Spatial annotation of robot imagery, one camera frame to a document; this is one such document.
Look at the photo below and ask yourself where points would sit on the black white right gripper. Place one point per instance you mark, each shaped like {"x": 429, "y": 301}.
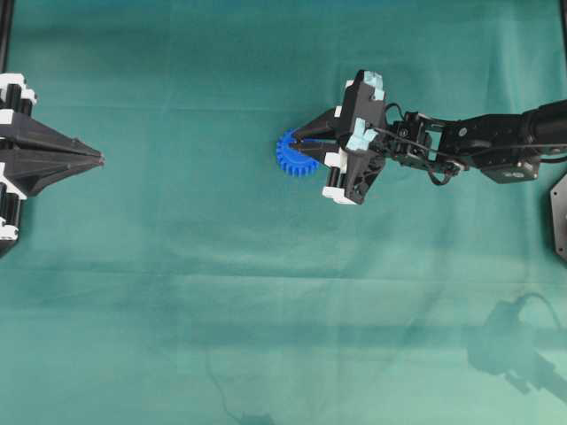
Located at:
{"x": 356, "y": 124}

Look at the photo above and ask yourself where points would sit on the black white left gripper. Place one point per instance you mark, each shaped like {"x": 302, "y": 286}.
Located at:
{"x": 25, "y": 173}

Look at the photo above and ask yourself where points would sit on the small blue plastic gear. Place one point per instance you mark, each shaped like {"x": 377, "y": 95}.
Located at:
{"x": 293, "y": 162}

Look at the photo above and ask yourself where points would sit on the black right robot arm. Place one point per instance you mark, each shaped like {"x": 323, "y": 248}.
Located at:
{"x": 506, "y": 148}

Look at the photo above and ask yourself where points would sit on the green table cloth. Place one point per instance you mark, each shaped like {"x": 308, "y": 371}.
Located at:
{"x": 189, "y": 280}

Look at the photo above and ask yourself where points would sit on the black frame bar left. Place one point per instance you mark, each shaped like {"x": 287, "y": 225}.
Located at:
{"x": 7, "y": 10}

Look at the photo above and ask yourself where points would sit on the black hexagonal arm base plate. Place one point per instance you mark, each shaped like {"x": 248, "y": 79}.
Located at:
{"x": 557, "y": 198}

